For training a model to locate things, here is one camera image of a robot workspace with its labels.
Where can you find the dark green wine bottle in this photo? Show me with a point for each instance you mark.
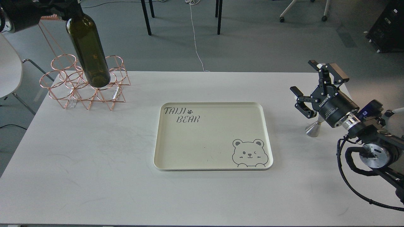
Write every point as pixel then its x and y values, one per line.
pixel 84 35

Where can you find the cream bear serving tray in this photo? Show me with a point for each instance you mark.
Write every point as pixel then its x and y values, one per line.
pixel 212 136

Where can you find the black equipment case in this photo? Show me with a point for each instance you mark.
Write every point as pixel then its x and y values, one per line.
pixel 387 33

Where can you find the copper wire bottle rack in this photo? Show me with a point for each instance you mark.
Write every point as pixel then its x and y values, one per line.
pixel 66 82

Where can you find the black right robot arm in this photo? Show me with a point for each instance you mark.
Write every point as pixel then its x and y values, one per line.
pixel 379 148

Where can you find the white round chair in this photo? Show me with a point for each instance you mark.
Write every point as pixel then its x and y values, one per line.
pixel 11 71

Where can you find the steel double jigger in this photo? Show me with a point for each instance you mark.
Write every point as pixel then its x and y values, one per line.
pixel 313 129

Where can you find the black table legs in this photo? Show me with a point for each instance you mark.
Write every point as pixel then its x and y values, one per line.
pixel 181 21

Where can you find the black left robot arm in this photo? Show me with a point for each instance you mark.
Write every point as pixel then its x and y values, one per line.
pixel 18 15

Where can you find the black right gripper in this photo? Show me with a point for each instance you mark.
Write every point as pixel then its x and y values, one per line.
pixel 327 99

